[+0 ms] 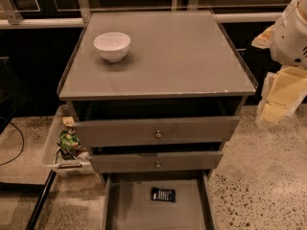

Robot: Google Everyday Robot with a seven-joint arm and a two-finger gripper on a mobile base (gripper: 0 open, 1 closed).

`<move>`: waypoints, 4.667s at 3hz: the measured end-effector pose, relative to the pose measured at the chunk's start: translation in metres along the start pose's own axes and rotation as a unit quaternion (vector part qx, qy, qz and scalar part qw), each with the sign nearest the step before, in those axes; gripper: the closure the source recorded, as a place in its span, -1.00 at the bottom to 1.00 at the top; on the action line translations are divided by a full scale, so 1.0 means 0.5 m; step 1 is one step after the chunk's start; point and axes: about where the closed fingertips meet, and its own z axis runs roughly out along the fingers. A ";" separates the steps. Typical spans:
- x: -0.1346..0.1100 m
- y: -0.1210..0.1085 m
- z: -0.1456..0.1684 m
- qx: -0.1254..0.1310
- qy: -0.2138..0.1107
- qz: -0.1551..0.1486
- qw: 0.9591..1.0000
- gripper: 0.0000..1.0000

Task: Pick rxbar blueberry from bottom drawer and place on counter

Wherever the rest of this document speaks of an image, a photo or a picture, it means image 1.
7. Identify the brass top drawer knob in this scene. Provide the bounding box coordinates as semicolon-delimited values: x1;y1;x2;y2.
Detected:
154;130;162;139

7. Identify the brass drawer knob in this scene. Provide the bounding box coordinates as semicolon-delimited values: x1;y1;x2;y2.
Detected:
154;130;162;139
154;161;161;169

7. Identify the brass middle drawer knob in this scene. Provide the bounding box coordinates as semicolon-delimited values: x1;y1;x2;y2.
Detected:
154;161;161;169

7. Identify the grey top drawer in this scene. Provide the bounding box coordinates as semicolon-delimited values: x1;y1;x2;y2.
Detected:
73;116;239;147

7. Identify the tan snack packet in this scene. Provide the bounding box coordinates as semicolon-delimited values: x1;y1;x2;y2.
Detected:
62;117;74;127

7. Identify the grey drawer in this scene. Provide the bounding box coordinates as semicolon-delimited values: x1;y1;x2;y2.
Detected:
90;151;223;173
73;116;239;147
102;171;218;230

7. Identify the dark blue rxbar wrapper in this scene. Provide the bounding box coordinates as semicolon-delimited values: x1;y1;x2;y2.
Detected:
151;188;176;203

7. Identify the white ceramic bowl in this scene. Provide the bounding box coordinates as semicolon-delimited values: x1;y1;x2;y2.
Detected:
93;32;130;62

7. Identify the black floor cable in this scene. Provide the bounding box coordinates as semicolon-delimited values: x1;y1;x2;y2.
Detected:
0;121;26;167

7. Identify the grey bottom drawer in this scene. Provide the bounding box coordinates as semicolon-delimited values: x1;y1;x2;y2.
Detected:
102;171;218;230

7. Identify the green snack bag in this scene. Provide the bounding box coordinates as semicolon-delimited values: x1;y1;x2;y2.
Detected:
59;130;80;150

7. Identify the black floor rail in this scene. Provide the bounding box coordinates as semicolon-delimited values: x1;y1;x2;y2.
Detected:
25;171;57;230

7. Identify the grey drawer cabinet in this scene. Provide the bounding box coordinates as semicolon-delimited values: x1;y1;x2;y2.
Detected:
57;11;259;180

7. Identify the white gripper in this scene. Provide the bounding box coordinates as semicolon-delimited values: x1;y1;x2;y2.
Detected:
251;0;307;128

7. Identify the grey middle drawer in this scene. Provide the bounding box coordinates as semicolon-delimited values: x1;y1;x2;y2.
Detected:
90;151;223;173

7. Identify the clear plastic bin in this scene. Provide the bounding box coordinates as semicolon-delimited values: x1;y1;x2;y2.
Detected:
42;104;94;176

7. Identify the white metal railing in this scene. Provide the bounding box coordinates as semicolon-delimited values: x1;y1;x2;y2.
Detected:
0;0;292;28

